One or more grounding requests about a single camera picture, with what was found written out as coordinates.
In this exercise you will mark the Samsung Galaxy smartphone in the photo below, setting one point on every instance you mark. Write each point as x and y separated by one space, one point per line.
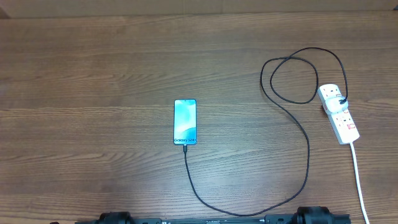
185 122

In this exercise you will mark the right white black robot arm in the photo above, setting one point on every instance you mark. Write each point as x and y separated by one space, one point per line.
313 215

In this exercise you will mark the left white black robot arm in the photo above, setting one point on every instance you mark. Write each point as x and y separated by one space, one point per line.
115 218

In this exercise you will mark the white USB charger adapter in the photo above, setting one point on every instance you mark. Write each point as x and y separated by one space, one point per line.
335 104

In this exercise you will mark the white power strip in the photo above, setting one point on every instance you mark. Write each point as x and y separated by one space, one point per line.
342 123

